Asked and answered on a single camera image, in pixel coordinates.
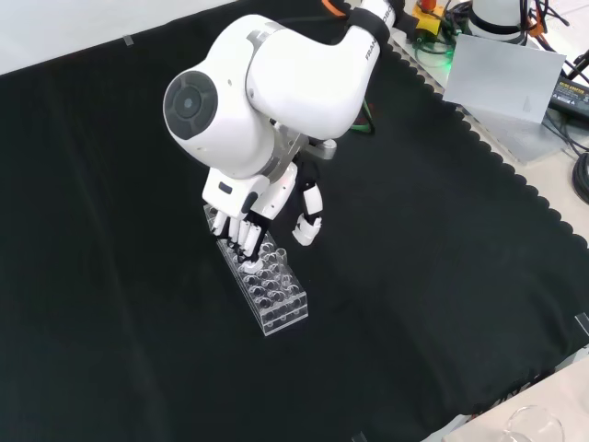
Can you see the black scalloped bench cloth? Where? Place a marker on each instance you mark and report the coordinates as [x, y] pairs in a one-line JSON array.
[[138, 276]]

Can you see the grey tape strip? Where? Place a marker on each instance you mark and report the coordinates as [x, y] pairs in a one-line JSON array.
[[129, 41]]

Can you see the yellow emergency stop button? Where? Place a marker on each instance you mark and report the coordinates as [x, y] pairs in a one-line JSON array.
[[425, 23]]

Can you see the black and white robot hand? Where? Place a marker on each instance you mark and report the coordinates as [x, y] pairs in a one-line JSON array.
[[244, 193]]

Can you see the clear glass flask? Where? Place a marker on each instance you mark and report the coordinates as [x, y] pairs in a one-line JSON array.
[[536, 423]]

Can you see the pale white board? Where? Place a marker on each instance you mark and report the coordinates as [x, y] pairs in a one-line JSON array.
[[501, 73]]

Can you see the clear plastic test tube rack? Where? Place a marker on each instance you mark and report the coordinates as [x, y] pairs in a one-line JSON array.
[[276, 299]]

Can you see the black power adapter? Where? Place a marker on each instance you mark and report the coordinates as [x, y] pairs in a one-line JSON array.
[[570, 94]]

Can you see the grey metal base plate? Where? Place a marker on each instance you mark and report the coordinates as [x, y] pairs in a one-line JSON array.
[[529, 138]]

